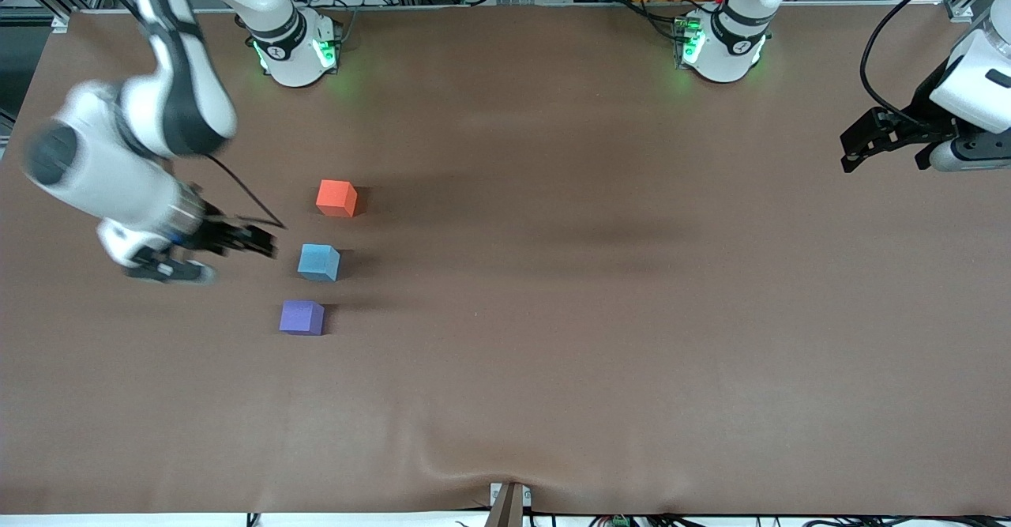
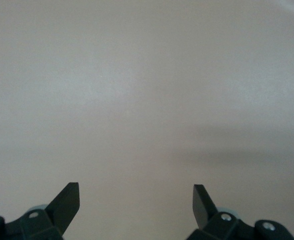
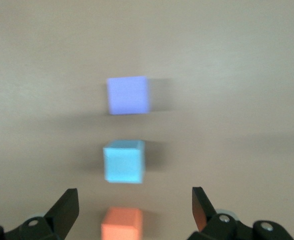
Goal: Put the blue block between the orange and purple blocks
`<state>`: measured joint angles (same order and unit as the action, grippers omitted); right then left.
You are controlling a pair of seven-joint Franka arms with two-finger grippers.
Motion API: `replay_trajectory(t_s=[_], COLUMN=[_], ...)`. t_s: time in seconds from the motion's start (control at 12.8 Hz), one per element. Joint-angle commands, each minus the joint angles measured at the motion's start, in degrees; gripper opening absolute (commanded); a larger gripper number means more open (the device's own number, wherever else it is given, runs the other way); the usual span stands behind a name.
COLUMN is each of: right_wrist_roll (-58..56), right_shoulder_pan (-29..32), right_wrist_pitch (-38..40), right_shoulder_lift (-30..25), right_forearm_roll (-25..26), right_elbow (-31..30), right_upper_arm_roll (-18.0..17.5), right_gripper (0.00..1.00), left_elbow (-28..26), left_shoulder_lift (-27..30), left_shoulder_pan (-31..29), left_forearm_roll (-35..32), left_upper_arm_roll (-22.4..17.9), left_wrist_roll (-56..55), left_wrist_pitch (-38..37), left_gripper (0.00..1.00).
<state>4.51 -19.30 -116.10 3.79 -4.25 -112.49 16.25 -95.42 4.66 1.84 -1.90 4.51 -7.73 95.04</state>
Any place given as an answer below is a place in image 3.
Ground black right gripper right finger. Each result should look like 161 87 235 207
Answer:
188 186 294 240

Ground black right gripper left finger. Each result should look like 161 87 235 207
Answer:
0 188 80 240

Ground light blue foam block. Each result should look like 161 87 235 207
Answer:
102 139 146 185

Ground orange foam block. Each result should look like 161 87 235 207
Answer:
100 206 144 240

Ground purple foam block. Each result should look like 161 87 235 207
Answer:
106 75 151 116

